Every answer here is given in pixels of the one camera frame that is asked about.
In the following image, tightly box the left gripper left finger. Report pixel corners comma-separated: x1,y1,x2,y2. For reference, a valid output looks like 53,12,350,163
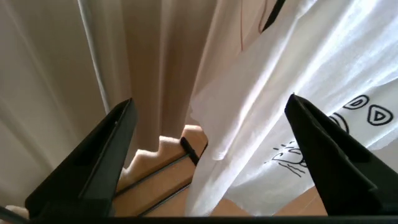
24,98,138,218

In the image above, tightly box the white printed t-shirt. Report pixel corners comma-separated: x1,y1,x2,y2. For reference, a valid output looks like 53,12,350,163
185,0,398,217

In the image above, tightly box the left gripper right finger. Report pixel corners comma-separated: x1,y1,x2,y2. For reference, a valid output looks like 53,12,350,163
284,93,398,217

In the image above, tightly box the beige curtain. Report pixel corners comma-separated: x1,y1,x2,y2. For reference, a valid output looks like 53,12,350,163
0,0,312,208

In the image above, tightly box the pink clothes hanger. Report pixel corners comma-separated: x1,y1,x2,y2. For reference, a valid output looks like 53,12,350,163
238,0,269,53

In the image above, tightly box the black clothes rack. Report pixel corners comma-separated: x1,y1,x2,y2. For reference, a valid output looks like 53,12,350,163
114,0,287,217

